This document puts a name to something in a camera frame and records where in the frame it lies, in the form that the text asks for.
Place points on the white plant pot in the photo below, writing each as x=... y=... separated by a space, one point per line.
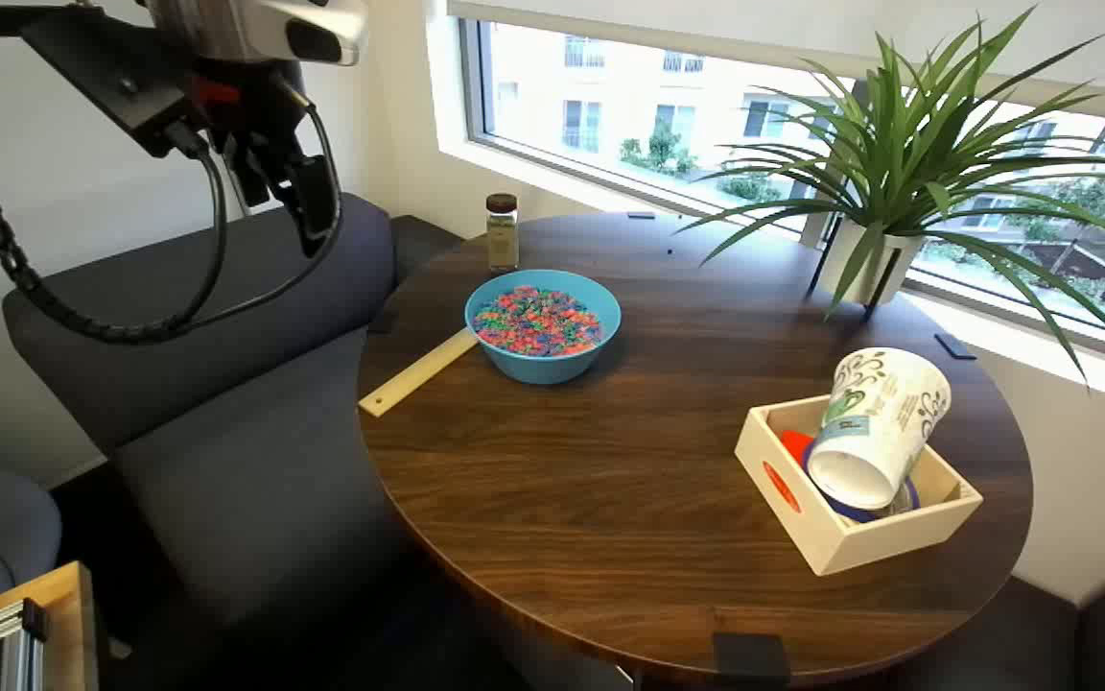
x=867 y=263

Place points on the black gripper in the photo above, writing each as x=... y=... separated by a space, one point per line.
x=251 y=110

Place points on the Franka robot arm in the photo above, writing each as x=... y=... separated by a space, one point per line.
x=248 y=26

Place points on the wooden crate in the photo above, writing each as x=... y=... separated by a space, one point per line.
x=68 y=627

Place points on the blue masking tape roll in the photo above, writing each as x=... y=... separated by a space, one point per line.
x=883 y=513

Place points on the colourful beads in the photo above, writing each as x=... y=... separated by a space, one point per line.
x=538 y=321

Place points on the white wooden box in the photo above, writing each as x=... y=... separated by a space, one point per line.
x=860 y=542

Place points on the dark grey sofa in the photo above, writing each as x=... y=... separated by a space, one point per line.
x=258 y=435

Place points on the green spiky houseplant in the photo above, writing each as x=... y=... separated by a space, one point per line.
x=910 y=129

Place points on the wooden ruler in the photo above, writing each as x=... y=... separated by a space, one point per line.
x=419 y=375

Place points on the dark grey upholstered seat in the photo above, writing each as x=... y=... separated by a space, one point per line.
x=1092 y=640

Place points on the white window frame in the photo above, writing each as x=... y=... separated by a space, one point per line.
x=452 y=118

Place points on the blue plastic bowl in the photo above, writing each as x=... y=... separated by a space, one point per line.
x=538 y=369

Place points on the printed paper coffee cup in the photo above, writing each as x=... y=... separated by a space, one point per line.
x=881 y=407

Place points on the red round object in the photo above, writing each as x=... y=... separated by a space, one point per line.
x=795 y=444

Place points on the small jar with dark lid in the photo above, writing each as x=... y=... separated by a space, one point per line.
x=505 y=234

